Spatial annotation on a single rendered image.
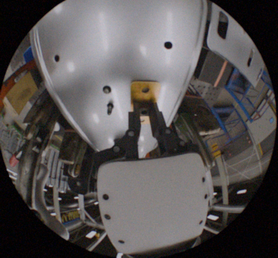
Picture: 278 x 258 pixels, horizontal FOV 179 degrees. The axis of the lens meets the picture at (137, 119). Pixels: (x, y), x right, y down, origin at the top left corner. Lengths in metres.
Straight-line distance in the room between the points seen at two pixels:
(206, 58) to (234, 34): 0.08
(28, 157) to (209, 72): 0.34
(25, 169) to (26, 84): 0.13
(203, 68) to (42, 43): 0.23
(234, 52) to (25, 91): 0.30
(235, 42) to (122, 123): 0.26
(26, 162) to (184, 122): 0.30
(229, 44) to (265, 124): 7.71
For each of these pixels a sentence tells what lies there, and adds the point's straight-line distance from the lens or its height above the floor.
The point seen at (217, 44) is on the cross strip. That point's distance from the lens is 0.15.
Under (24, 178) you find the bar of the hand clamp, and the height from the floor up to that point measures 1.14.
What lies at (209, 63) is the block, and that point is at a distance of 0.18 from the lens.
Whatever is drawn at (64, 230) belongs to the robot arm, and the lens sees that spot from 0.54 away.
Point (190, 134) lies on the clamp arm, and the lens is 0.19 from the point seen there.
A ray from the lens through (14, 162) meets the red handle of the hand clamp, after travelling 0.28.
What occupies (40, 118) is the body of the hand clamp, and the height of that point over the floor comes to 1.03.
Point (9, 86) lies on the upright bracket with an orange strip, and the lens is 0.19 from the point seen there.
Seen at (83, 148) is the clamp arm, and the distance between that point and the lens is 0.33.
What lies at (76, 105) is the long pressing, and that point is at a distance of 0.16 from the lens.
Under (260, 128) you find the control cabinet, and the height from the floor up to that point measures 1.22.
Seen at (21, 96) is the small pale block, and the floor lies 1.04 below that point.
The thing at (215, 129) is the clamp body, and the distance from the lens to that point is 0.23.
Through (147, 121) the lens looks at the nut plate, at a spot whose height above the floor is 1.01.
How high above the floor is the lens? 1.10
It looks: 38 degrees down
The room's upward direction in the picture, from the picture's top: 175 degrees clockwise
